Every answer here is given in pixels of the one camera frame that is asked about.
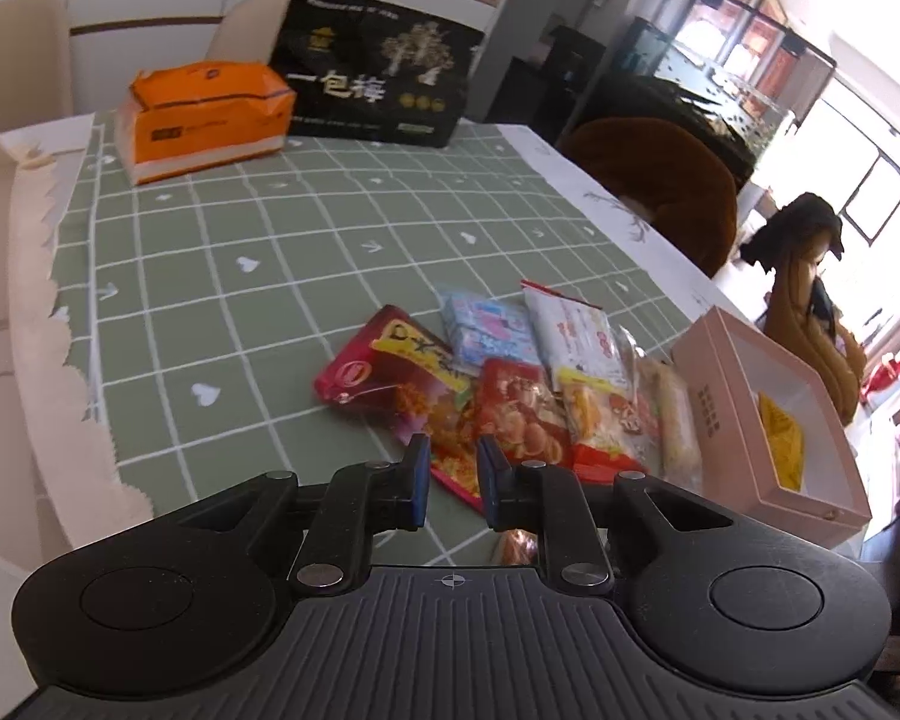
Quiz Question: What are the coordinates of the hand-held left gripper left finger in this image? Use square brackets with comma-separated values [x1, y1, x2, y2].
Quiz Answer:
[171, 433, 432, 595]

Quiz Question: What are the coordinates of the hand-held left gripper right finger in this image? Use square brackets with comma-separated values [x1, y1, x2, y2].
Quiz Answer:
[476, 435, 737, 596]

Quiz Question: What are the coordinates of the red snack packet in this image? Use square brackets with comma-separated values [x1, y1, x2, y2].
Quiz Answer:
[471, 358, 575, 467]

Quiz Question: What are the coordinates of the red and yellow snack bag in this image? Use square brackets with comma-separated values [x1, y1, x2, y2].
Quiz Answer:
[313, 305, 488, 505]

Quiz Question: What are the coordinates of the yellow orange snack packet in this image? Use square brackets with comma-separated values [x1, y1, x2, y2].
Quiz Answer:
[555, 367, 665, 485]

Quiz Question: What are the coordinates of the blue pig candy packet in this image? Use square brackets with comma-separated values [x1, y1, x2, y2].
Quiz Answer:
[436, 285, 545, 372]

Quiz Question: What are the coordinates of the white snack packet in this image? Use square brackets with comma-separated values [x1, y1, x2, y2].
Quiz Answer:
[521, 279, 635, 391]

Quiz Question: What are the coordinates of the clear biscuit packet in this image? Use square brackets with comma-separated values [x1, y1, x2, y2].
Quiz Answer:
[630, 330, 704, 485]

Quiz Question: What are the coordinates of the pink cardboard box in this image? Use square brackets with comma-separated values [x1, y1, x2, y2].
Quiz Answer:
[671, 306, 871, 550]

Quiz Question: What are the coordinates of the orange brown snack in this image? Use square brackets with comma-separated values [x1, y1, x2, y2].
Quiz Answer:
[495, 530, 541, 567]

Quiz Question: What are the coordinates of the green checked tablecloth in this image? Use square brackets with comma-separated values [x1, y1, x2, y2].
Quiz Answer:
[0, 109, 766, 567]

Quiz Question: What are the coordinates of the brown round chair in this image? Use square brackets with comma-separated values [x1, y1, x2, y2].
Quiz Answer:
[555, 116, 740, 278]

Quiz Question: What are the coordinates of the brown plush toy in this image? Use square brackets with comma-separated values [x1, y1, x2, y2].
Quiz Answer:
[739, 193, 867, 425]

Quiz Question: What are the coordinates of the dark cabinet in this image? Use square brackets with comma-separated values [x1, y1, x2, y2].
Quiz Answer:
[487, 25, 608, 145]

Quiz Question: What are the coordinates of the beige paper bag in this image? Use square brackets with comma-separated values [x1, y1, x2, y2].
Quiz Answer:
[7, 142, 155, 527]

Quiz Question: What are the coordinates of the black printed bag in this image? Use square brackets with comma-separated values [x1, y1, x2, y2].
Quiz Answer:
[270, 0, 487, 149]

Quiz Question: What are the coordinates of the orange tissue pack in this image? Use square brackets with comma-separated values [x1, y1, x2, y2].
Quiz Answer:
[116, 60, 297, 187]

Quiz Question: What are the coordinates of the black framed glass tank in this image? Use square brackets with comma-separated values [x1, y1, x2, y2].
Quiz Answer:
[607, 0, 835, 166]

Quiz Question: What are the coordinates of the beige chair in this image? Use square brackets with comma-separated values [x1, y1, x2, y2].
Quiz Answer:
[208, 0, 295, 65]
[0, 0, 74, 134]

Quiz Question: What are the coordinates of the window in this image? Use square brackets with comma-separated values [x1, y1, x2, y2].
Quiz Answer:
[750, 75, 900, 256]

